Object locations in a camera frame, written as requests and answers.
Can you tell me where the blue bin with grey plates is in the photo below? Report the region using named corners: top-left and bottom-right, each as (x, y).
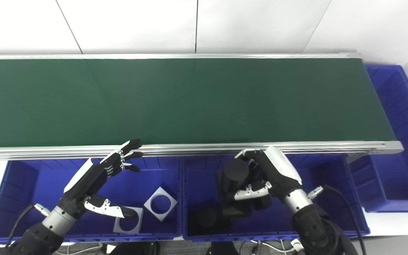
top-left (0, 157), bottom-right (184, 244)

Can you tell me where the black cylinder part square base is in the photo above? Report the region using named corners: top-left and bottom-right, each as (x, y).
top-left (189, 206), bottom-right (231, 237)
top-left (217, 158), bottom-right (272, 219)

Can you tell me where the white floor cable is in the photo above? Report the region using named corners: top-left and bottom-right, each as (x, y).
top-left (252, 239), bottom-right (304, 255)

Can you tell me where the green conveyor belt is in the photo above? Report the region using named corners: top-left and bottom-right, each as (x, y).
top-left (0, 58), bottom-right (398, 148)
top-left (0, 53), bottom-right (405, 162)

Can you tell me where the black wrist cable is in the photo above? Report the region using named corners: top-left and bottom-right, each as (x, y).
top-left (308, 185), bottom-right (368, 255)
top-left (5, 203), bottom-right (51, 249)

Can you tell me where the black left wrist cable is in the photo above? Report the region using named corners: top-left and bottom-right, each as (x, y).
top-left (5, 203), bottom-right (51, 249)

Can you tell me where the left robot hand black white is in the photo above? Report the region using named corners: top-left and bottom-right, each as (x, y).
top-left (59, 139), bottom-right (143, 219)

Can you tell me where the empty blue bin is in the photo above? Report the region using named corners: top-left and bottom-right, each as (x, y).
top-left (347, 64), bottom-right (408, 213)

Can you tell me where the blue bin with black parts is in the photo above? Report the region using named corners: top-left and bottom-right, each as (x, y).
top-left (182, 154), bottom-right (371, 242)

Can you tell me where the grey square plate round hole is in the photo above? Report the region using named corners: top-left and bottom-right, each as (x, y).
top-left (113, 206), bottom-right (144, 234)
top-left (143, 186), bottom-right (178, 222)

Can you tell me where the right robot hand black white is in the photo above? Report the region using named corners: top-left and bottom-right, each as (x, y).
top-left (234, 147), bottom-right (304, 210)

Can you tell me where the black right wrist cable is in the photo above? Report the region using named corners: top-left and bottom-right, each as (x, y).
top-left (308, 185), bottom-right (368, 255)

